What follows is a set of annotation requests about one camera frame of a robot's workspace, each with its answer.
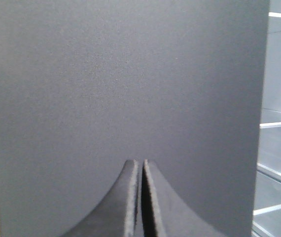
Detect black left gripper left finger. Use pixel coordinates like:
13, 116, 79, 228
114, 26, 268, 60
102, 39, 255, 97
63, 160, 139, 237

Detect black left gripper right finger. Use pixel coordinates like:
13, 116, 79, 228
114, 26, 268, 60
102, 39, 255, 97
141, 159, 225, 237

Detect dark grey fridge door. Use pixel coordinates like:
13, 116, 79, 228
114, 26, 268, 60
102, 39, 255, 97
0, 0, 269, 237

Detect white fridge interior shelves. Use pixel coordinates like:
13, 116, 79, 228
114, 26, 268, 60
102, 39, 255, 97
251, 0, 281, 237

